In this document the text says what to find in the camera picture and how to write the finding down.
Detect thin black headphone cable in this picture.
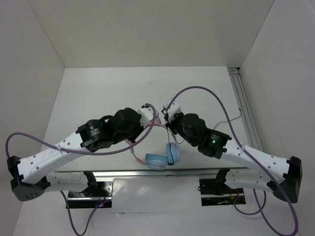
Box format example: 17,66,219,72
164,108,242,166

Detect pink blue cat-ear headphones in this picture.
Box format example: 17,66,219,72
129,117,182,171

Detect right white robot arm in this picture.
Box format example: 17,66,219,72
164,112,303,203

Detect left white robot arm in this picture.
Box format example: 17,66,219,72
7,107,155,202

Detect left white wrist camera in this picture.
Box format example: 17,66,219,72
137,104,159,128

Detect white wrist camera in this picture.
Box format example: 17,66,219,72
137,104,159,128
162,98,182,122

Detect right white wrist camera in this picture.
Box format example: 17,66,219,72
162,98,182,122

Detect aluminium rail at right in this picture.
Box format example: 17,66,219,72
228,67,263,151

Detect aluminium rail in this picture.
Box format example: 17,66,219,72
51,167,249,182
228,67,263,151

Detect aluminium rail at front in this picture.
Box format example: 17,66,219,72
51,167,249,182

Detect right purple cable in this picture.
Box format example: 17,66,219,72
164,85,299,236

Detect purple cable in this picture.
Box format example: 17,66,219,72
5,104,158,236
164,85,299,236

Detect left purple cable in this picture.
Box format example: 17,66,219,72
5,104,158,236

